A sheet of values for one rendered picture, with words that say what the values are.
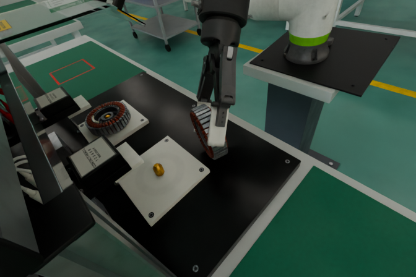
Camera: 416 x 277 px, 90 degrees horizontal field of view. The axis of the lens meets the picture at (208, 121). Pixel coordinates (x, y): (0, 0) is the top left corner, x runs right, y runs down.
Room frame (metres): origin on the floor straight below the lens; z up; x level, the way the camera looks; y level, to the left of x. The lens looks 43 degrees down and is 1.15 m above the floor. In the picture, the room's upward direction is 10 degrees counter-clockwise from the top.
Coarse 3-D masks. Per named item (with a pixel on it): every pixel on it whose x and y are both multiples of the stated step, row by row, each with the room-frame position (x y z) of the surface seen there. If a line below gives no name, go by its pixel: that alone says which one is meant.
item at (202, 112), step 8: (192, 112) 0.31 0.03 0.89; (200, 112) 0.29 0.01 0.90; (208, 112) 0.29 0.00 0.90; (192, 120) 0.32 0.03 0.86; (200, 120) 0.28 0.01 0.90; (208, 120) 0.27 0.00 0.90; (200, 128) 0.27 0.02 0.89; (208, 128) 0.26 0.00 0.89; (200, 136) 0.31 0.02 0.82; (224, 144) 0.24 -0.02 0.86; (208, 152) 0.27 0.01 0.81; (216, 152) 0.24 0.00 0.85; (224, 152) 0.24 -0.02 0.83
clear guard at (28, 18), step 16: (48, 0) 0.61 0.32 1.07; (64, 0) 0.57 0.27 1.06; (80, 0) 0.54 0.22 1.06; (96, 0) 0.51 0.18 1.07; (0, 16) 0.52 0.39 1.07; (16, 16) 0.49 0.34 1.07; (32, 16) 0.47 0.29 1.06; (48, 16) 0.44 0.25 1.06; (64, 16) 0.42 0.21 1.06; (80, 16) 0.42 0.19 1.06; (128, 16) 0.47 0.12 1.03; (0, 32) 0.39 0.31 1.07; (16, 32) 0.37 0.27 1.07; (32, 32) 0.37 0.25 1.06
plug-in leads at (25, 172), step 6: (18, 156) 0.19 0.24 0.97; (24, 156) 0.19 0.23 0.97; (18, 162) 0.17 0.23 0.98; (24, 162) 0.18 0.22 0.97; (18, 168) 0.16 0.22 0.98; (24, 174) 0.18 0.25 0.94; (30, 174) 0.19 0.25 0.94; (30, 180) 0.18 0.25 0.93; (36, 186) 0.18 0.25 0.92; (30, 192) 0.15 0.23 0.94; (36, 192) 0.16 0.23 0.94; (36, 198) 0.15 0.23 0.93; (30, 210) 0.15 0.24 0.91
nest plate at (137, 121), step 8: (128, 104) 0.53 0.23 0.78; (136, 112) 0.48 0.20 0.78; (136, 120) 0.45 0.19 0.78; (144, 120) 0.44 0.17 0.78; (80, 128) 0.46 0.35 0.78; (128, 128) 0.42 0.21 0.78; (136, 128) 0.42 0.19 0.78; (88, 136) 0.42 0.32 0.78; (96, 136) 0.41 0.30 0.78; (112, 136) 0.40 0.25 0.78; (120, 136) 0.40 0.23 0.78; (128, 136) 0.40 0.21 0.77
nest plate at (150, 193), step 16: (160, 144) 0.34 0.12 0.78; (176, 144) 0.33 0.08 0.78; (144, 160) 0.30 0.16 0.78; (160, 160) 0.29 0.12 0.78; (176, 160) 0.29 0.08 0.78; (192, 160) 0.28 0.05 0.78; (128, 176) 0.27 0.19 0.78; (144, 176) 0.26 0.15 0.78; (160, 176) 0.25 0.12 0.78; (176, 176) 0.25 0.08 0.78; (192, 176) 0.24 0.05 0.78; (128, 192) 0.23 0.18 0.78; (144, 192) 0.22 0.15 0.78; (160, 192) 0.22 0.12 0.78; (176, 192) 0.21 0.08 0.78; (144, 208) 0.19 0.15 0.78; (160, 208) 0.18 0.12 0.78
